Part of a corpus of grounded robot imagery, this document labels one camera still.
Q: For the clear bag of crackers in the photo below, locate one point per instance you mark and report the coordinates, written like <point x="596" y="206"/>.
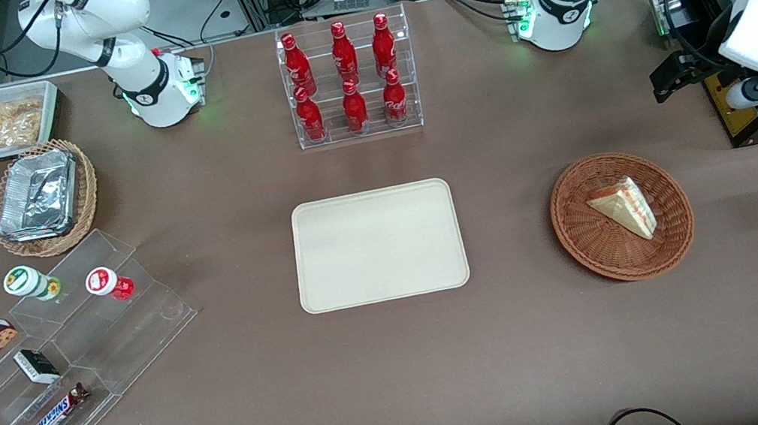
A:
<point x="8" y="125"/>

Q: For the clear acrylic bottle rack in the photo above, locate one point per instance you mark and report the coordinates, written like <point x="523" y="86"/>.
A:
<point x="325" y="61"/>

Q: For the white-capped red label bottle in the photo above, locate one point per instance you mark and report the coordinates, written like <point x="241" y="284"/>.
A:
<point x="104" y="281"/>

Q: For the oval light wicker basket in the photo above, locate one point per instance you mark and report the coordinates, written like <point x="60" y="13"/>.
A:
<point x="87" y="183"/>

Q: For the small black carton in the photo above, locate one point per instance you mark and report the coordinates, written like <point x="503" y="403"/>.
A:
<point x="37" y="366"/>

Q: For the cream rectangular plastic tray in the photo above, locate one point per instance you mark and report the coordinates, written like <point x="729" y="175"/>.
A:
<point x="378" y="245"/>

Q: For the Snickers chocolate bar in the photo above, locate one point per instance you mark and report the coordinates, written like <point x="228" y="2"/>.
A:
<point x="54" y="417"/>

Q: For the white-capped green label bottle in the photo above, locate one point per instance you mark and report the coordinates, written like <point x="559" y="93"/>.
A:
<point x="25" y="281"/>

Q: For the round brown wicker basket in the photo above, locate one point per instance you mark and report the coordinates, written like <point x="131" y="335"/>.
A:
<point x="598" y="250"/>

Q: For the clear acrylic stepped stand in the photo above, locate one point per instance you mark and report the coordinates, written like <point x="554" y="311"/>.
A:
<point x="133" y="342"/>

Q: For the triangle sandwich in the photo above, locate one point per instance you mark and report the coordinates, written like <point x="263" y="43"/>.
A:
<point x="623" y="208"/>

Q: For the red cola bottle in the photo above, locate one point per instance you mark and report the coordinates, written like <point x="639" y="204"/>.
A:
<point x="310" y="118"/>
<point x="395" y="101"/>
<point x="299" y="65"/>
<point x="384" y="46"/>
<point x="344" y="54"/>
<point x="355" y="110"/>

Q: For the stacked aluminium foil containers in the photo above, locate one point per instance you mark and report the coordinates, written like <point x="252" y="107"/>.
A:
<point x="38" y="194"/>

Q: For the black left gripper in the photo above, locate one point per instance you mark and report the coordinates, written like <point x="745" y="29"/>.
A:
<point x="703" y="67"/>

